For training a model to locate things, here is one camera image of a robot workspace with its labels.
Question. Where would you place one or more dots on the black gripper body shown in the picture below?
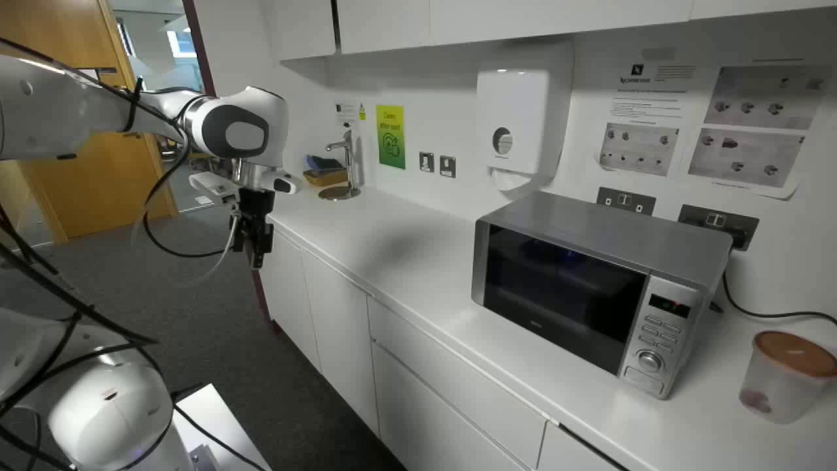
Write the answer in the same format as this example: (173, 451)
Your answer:
(256, 205)

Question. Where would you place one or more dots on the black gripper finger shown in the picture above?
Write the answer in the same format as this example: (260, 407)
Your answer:
(262, 247)
(245, 239)

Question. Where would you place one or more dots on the silver microwave oven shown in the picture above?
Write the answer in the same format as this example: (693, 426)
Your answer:
(559, 296)

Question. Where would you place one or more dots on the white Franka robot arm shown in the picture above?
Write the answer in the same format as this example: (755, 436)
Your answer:
(52, 107)

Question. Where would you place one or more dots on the white lower cabinet door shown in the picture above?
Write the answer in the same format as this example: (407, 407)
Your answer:
(344, 349)
(289, 296)

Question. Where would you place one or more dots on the white cabinet door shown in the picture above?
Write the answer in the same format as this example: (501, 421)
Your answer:
(559, 19)
(760, 6)
(302, 27)
(289, 296)
(382, 23)
(344, 349)

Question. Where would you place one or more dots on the blue dish sponge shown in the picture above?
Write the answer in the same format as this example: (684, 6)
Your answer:
(321, 162)

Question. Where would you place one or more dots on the yellow dish cloth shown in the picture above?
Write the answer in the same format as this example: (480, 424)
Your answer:
(328, 179)

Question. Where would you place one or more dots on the round metal drain tray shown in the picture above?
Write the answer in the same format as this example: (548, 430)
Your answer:
(338, 192)

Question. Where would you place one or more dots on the chrome hot water tap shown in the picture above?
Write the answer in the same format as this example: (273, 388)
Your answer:
(352, 158)

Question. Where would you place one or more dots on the yellow warning sticker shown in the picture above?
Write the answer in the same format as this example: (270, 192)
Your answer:
(361, 112)

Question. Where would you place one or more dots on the green clean after use poster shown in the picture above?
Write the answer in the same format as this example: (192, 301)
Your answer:
(391, 136)

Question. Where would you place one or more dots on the wooden door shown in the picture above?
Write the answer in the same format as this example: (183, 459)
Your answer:
(86, 186)

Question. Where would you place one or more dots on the white upper cabinet door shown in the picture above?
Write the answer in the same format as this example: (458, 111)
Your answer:
(302, 27)
(382, 23)
(559, 19)
(760, 6)

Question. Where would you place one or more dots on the white robot stand plate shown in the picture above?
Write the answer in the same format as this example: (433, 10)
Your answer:
(224, 432)

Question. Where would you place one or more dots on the white deep cabinet drawer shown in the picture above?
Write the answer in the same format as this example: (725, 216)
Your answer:
(428, 426)

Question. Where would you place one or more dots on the white paper towel dispenser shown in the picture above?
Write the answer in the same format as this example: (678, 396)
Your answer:
(513, 120)

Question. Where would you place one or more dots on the white coffee instruction sheet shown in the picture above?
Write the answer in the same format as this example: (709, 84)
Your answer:
(644, 107)

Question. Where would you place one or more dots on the white photo instruction sheet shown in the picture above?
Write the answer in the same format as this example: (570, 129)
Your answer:
(760, 131)

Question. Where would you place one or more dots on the white canister with cork lid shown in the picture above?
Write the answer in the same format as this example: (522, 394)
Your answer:
(786, 383)

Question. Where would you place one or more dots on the silver wall switch plate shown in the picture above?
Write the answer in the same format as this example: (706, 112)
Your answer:
(428, 162)

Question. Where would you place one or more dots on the bluish wall switch plate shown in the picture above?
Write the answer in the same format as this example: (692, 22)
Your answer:
(447, 165)

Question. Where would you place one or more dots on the black double wall socket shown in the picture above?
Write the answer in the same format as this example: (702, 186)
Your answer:
(717, 225)
(625, 200)

